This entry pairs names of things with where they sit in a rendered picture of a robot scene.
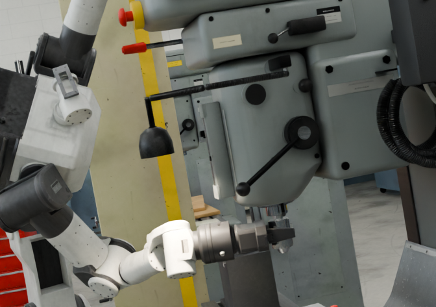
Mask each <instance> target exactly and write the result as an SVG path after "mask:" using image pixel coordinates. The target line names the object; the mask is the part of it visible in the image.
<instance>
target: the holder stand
mask: <svg viewBox="0 0 436 307"><path fill-rule="evenodd" d="M234 256H235V260H229V261H226V263H225V264H223V262H218V263H219V270H220V274H221V281H222V285H223V292H224V299H225V303H226V307H280V304H279V300H278V293H277V289H276V281H275V277H274V270H273V263H272V259H271V252H270V251H262V252H259V251H250V252H243V253H240V254H239V253H238V251H237V252H236V254H234Z"/></svg>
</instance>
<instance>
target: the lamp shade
mask: <svg viewBox="0 0 436 307"><path fill-rule="evenodd" d="M139 153H140V156H141V159H146V158H154V157H158V156H164V155H168V154H173V153H175V151H174V147H173V141H172V139H171V137H170V135H169V133H168V131H167V130H165V129H163V128H161V127H157V126H155V127H149V128H148V129H145V130H144V131H143V132H142V133H141V134H140V137H139Z"/></svg>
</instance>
